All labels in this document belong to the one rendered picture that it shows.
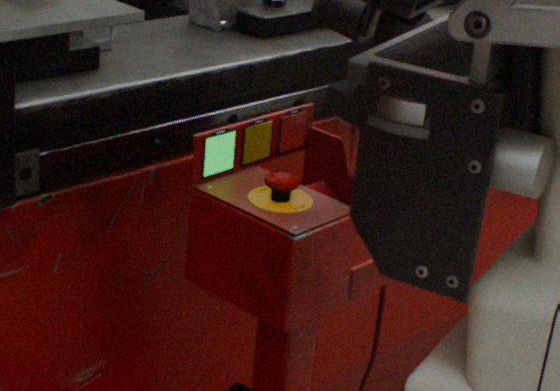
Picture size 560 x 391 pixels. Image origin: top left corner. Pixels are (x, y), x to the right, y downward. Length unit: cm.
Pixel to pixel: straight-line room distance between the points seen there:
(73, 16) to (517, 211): 122
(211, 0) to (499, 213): 76
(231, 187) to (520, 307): 49
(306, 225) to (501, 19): 57
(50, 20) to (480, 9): 48
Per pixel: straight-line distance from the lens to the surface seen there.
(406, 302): 184
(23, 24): 97
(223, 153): 122
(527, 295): 81
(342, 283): 121
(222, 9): 147
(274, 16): 146
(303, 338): 130
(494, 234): 200
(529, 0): 60
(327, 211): 117
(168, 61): 132
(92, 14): 102
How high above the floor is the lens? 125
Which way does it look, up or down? 23 degrees down
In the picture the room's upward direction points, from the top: 6 degrees clockwise
